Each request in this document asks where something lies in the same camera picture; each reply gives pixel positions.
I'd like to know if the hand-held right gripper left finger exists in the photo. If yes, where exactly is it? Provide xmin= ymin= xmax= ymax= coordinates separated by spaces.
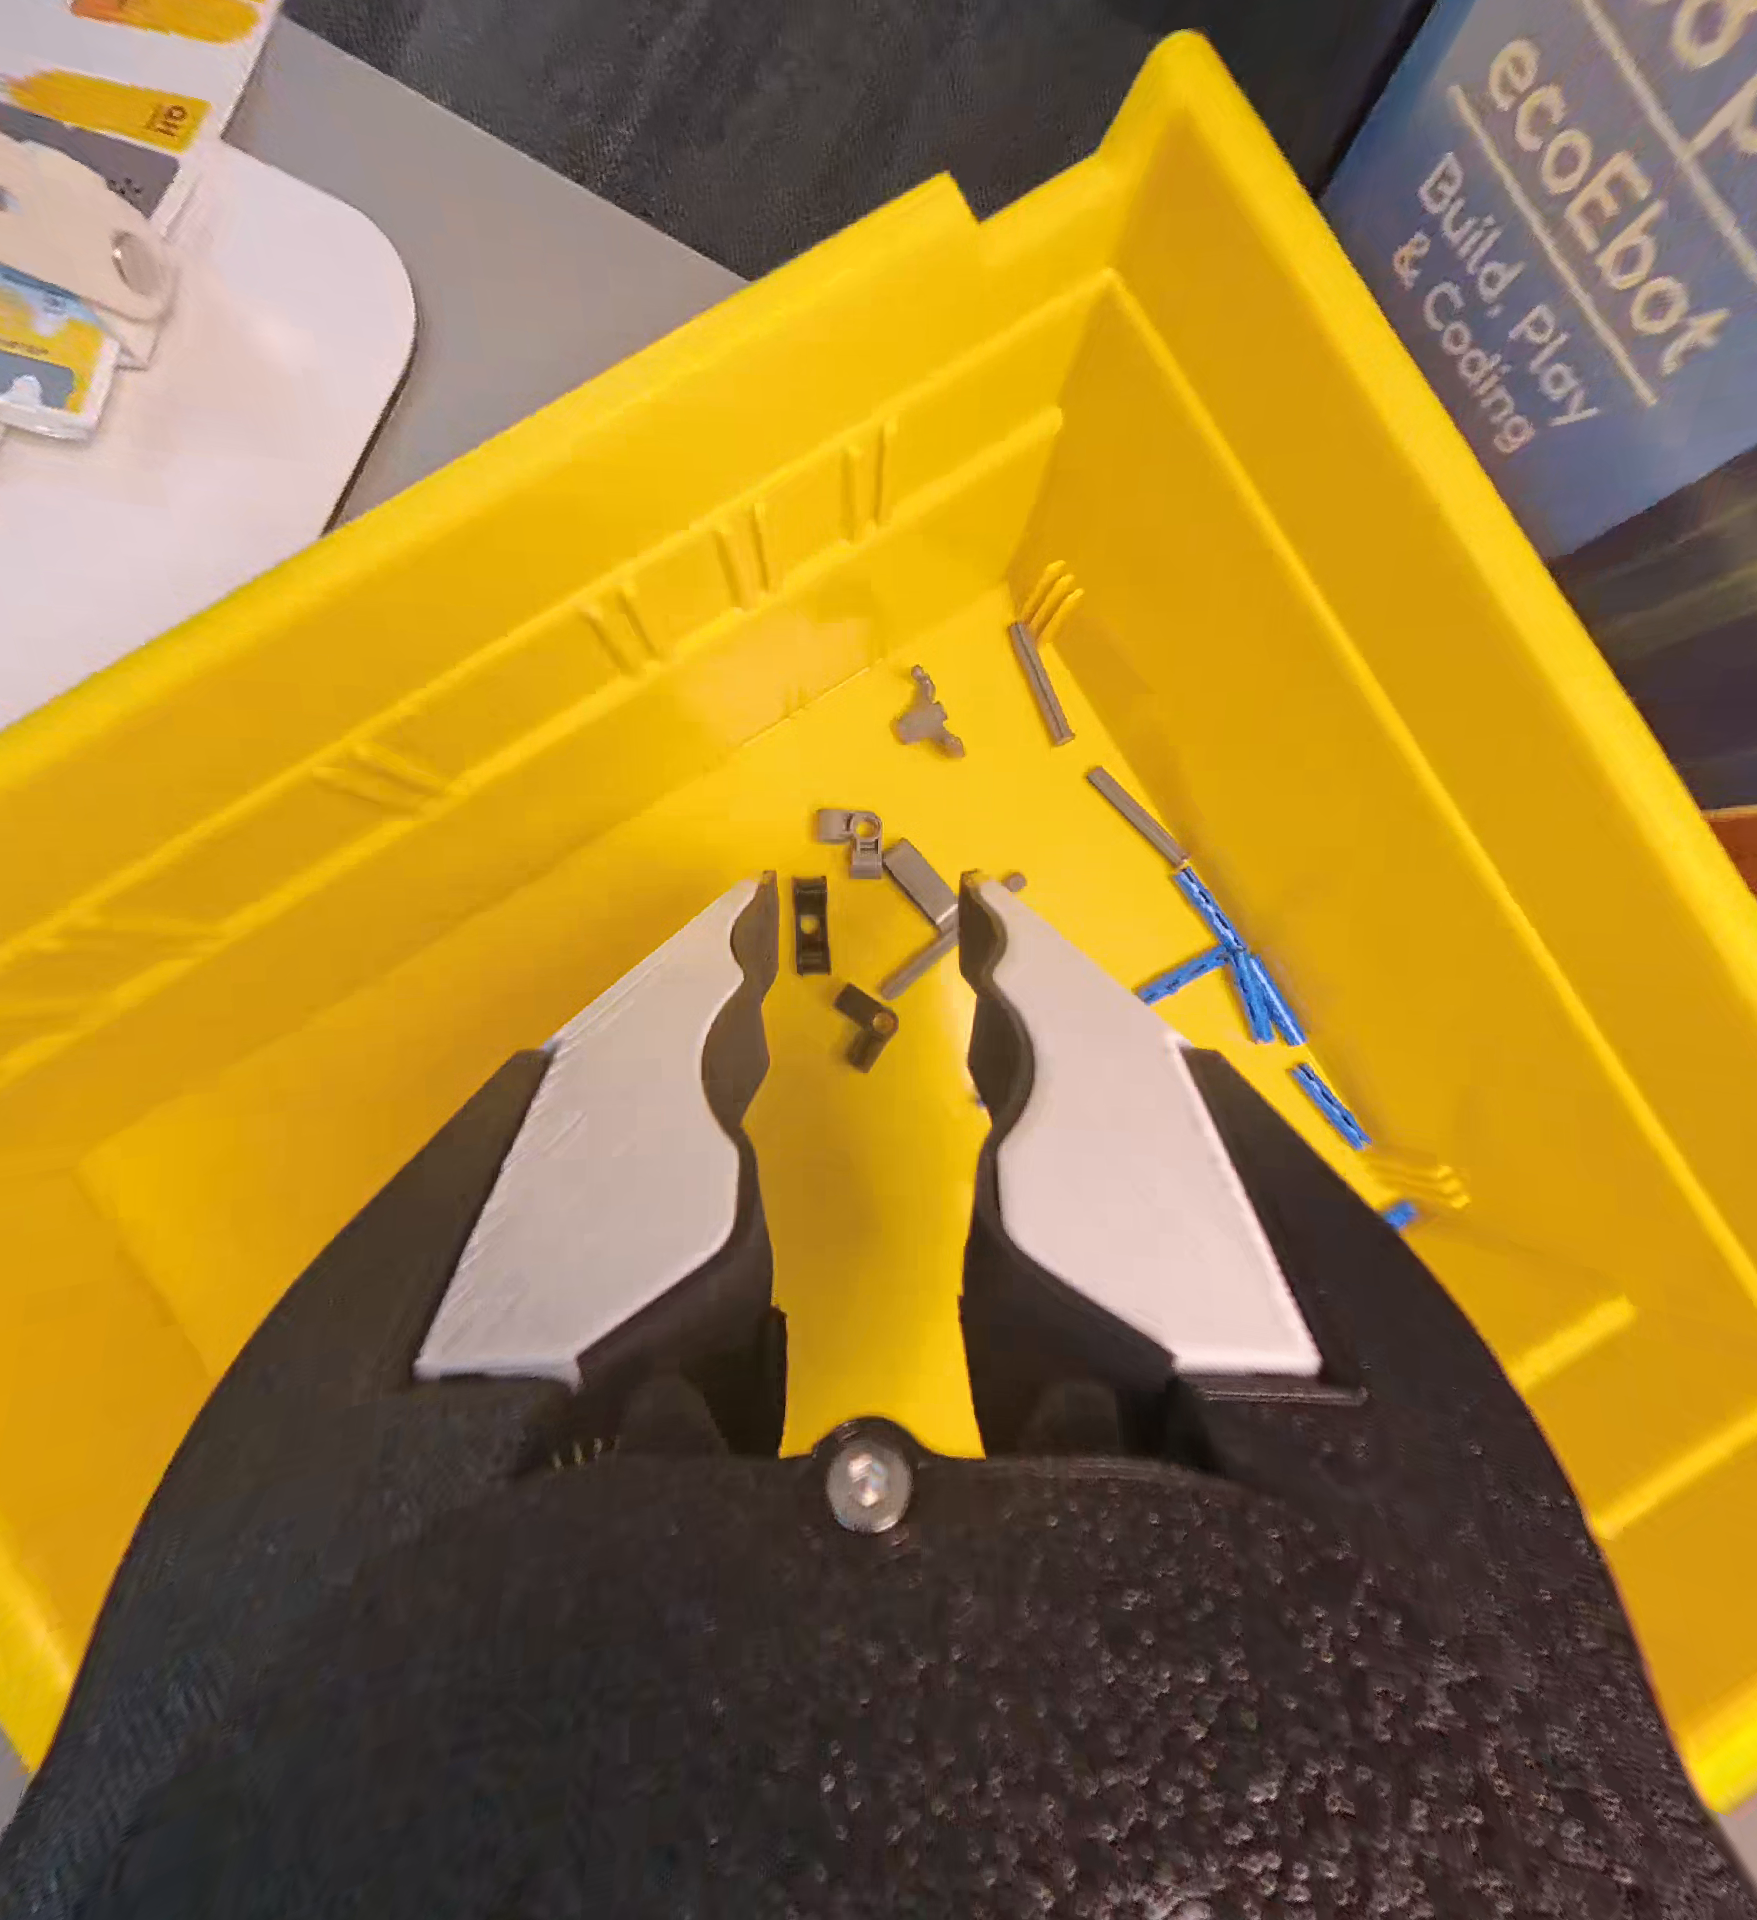
xmin=414 ymin=874 xmax=783 ymax=1389

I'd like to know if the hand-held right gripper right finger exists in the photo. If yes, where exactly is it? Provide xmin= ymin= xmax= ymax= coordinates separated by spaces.
xmin=956 ymin=874 xmax=1328 ymax=1381

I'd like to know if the yellow plastic bin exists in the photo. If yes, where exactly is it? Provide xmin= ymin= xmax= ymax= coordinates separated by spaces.
xmin=0 ymin=31 xmax=1757 ymax=1817

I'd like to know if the white desk stand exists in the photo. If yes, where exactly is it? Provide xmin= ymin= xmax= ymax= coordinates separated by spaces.
xmin=0 ymin=141 xmax=417 ymax=783

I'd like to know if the grey desk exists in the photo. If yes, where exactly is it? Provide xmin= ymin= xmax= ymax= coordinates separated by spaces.
xmin=0 ymin=15 xmax=1757 ymax=1920

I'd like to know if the long grey stop axle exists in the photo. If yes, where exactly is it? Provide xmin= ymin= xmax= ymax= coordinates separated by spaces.
xmin=877 ymin=923 xmax=962 ymax=1003

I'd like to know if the grey axle rod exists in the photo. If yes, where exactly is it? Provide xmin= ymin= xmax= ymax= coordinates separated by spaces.
xmin=1008 ymin=620 xmax=1078 ymax=748
xmin=1086 ymin=764 xmax=1192 ymax=871

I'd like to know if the grey curved tile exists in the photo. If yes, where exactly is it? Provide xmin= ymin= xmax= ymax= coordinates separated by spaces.
xmin=881 ymin=837 xmax=962 ymax=931

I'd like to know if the grey T-shaped connector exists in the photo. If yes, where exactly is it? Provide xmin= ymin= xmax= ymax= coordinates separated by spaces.
xmin=889 ymin=664 xmax=966 ymax=758

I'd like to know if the blue-grey toy box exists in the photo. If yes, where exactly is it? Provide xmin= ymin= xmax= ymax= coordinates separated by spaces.
xmin=1320 ymin=0 xmax=1757 ymax=1022

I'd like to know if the yellow grey instruction booklet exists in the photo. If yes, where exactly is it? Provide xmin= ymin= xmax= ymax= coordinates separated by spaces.
xmin=0 ymin=0 xmax=287 ymax=441

